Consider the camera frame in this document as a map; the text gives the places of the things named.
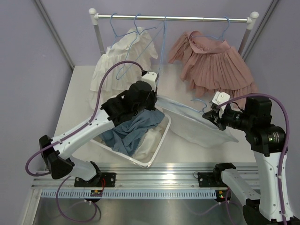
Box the white shirt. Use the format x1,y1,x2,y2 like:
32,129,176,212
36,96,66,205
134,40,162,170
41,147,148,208
156,95,238,148

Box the white pleated skirt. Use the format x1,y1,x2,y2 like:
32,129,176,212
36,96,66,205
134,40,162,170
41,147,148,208
133,127,164,162

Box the blue denim skirt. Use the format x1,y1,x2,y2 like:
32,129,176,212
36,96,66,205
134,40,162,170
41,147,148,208
99,109,165,156

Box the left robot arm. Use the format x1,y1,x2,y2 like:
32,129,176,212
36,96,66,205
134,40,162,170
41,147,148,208
39,81,157,187

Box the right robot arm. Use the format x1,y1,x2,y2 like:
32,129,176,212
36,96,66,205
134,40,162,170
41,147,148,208
203,92,300,225

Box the white plastic basket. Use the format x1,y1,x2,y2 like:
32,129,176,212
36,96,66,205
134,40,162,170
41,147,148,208
91,109,171,168

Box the pink ruffled dress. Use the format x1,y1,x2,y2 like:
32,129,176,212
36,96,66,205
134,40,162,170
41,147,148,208
168,30,257,98

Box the white ruffled dress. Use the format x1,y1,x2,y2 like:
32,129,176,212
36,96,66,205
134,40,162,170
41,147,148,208
88,27,159,110

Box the metal clothes rack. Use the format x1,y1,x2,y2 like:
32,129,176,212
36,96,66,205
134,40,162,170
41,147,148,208
89,8,259,55

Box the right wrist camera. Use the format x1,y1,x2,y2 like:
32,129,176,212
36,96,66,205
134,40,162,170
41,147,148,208
210,91,230,118

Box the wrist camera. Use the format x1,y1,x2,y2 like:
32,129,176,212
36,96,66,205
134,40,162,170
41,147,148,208
142,71,159,92
210,91,230,118

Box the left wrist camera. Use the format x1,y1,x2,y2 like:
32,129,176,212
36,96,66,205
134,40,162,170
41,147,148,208
142,71,159,92

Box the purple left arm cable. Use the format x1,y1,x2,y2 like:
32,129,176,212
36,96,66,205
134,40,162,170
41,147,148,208
25,60,150,176

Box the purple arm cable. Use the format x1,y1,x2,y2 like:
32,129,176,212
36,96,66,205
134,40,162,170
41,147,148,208
217,93,289,225
25,60,150,176

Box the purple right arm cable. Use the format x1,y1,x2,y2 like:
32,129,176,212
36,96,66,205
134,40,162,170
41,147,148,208
217,93,289,225

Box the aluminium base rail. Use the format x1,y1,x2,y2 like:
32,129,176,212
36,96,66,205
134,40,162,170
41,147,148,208
30,163,261,188

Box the white slotted cable duct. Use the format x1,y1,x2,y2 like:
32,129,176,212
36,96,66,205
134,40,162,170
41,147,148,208
41,189,217,199

